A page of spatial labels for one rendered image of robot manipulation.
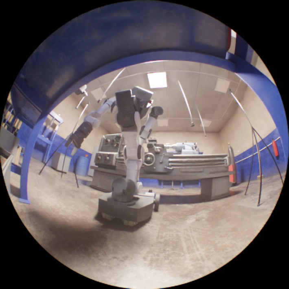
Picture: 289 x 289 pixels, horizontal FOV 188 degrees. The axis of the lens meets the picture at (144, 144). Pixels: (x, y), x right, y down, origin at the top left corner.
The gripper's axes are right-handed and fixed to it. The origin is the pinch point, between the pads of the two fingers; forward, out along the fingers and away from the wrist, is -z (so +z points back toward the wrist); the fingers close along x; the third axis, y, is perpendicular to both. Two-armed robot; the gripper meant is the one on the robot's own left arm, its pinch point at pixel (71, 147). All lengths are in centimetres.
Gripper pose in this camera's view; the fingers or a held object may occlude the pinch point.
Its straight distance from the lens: 57.4
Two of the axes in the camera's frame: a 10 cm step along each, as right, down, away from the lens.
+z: 2.2, -7.6, 6.1
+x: -3.5, 5.2, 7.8
